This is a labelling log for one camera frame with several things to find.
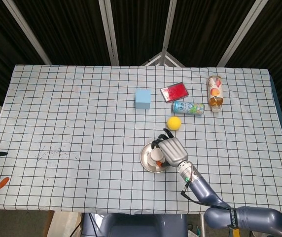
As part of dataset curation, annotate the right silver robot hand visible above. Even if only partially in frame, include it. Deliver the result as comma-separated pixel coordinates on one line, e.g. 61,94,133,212
151,128,189,169

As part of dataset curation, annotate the white paper cup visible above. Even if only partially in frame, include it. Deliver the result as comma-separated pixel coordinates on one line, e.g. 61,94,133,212
148,147,166,169

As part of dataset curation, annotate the round steel plate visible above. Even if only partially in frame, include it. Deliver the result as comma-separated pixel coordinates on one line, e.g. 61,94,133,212
140,142,174,173

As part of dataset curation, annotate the yellow foam ball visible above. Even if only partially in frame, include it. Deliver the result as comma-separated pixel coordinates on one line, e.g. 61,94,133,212
167,116,182,131

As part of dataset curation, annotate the light blue beverage can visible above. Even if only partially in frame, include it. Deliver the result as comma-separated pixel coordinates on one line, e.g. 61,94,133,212
172,100,205,117

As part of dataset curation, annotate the red ink pad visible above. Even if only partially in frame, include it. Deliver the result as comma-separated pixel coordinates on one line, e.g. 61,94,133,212
159,82,189,103

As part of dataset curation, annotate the light blue cube block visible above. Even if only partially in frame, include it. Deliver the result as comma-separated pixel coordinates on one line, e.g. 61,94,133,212
135,88,152,110

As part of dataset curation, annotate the peach juice bottle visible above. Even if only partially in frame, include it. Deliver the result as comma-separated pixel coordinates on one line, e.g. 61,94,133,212
207,75,224,113

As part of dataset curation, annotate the metal table leg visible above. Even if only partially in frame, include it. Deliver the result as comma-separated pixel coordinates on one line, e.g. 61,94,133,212
199,213,205,237

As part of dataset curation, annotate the grey-blue robot torso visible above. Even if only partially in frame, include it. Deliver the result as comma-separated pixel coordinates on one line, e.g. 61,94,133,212
81,212,189,237

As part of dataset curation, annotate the brown cardboard box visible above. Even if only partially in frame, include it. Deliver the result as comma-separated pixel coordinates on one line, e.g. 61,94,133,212
43,211,55,237

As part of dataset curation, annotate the checked light blue tablecloth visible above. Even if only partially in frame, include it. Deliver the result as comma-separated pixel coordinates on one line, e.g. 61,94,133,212
0,64,282,215

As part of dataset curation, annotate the white triangular partition foot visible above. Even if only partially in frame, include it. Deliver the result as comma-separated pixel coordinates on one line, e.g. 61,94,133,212
141,51,186,68

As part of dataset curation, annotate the dark partition panel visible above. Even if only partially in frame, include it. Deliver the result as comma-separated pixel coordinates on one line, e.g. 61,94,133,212
16,0,113,66
226,0,282,114
111,0,171,66
167,0,257,67
0,0,45,107

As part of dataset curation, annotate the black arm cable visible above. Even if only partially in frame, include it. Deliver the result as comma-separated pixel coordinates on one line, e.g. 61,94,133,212
180,170,230,209

